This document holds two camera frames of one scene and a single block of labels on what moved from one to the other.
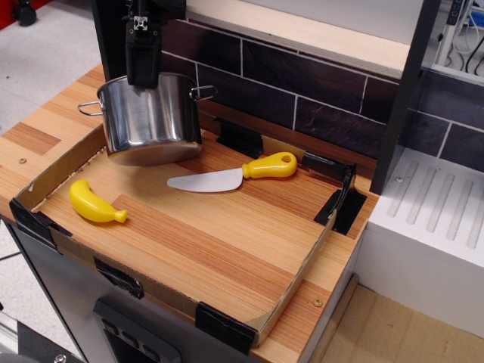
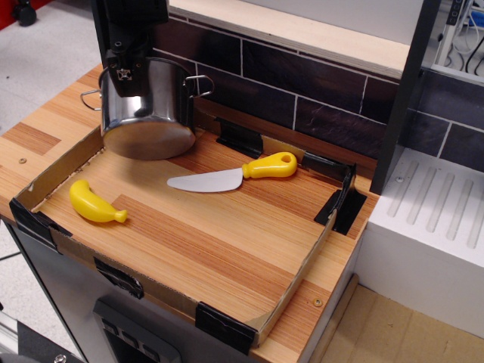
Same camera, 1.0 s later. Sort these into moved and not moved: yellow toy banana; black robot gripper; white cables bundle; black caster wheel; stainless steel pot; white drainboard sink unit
Moved: black robot gripper; stainless steel pot
Not moved: yellow toy banana; white cables bundle; black caster wheel; white drainboard sink unit
